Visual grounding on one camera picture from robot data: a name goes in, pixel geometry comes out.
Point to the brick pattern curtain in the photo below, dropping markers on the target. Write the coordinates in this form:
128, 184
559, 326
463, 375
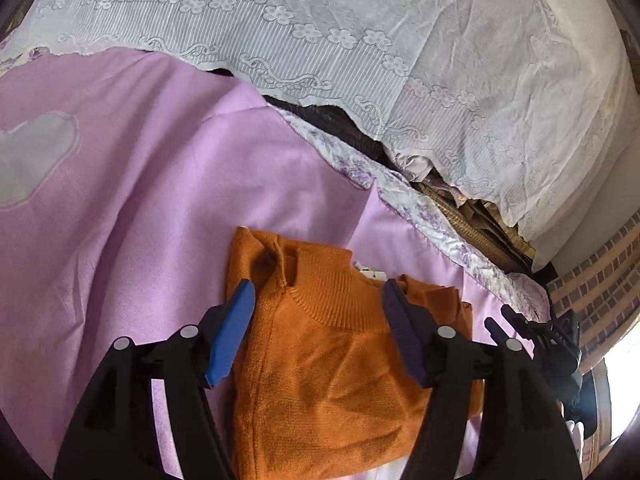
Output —
603, 292

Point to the orange knit cat cardigan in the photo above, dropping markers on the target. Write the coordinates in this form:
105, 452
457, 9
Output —
321, 389

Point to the dark folded clothing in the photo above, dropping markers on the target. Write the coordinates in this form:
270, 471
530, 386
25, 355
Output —
331, 132

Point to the white lace cover cloth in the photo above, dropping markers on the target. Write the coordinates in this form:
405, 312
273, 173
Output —
523, 103

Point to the floral purple white bedding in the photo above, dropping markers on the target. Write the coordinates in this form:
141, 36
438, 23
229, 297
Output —
96, 135

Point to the brown woven mat stack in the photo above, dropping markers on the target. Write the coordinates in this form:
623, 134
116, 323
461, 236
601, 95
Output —
480, 224

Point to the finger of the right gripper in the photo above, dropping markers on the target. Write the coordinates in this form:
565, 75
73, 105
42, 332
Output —
498, 335
530, 330

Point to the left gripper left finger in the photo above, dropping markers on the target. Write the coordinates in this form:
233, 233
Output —
142, 396

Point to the pink bed sheet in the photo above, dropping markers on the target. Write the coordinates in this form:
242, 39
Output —
61, 309

